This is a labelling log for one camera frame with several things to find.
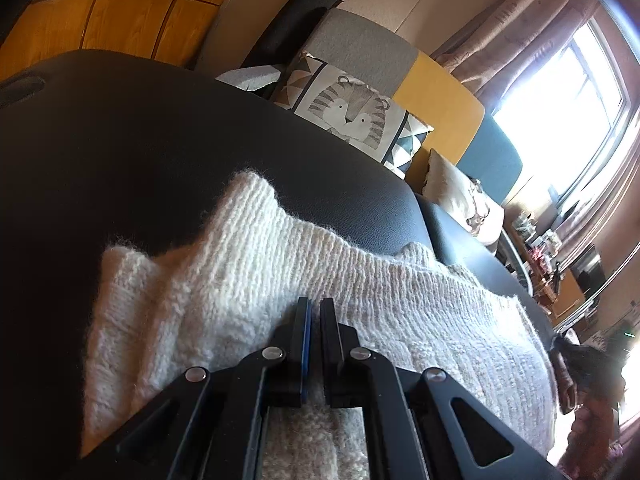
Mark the cream knit sweater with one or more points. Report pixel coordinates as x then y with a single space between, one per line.
250 270

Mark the pink ruffled bedspread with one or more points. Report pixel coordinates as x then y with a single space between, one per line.
595 425

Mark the cluster of toiletry bottles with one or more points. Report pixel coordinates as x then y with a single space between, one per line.
532 227

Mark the deer print cushion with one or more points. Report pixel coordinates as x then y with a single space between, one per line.
450 190

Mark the wooden side table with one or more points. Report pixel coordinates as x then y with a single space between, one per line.
565 290

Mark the large bright window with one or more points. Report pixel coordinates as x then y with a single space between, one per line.
560 110

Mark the grey yellow blue sofa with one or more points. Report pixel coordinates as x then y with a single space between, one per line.
365 50

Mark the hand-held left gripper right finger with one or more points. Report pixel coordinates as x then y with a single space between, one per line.
330 350

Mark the orange wooden wardrobe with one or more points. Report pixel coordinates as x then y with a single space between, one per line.
125 20

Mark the patterned pink curtain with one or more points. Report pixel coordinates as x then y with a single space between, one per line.
510 30
610 200

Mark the tiger print cushion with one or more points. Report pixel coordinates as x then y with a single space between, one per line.
350 115

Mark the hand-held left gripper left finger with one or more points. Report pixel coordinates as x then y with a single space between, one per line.
305 345

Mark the dusty pink knit sweater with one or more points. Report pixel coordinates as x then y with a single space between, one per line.
585 370

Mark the black flat screen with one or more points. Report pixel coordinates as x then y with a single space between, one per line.
590 270

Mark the pink cloth bundle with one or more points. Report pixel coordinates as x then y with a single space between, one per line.
540 255

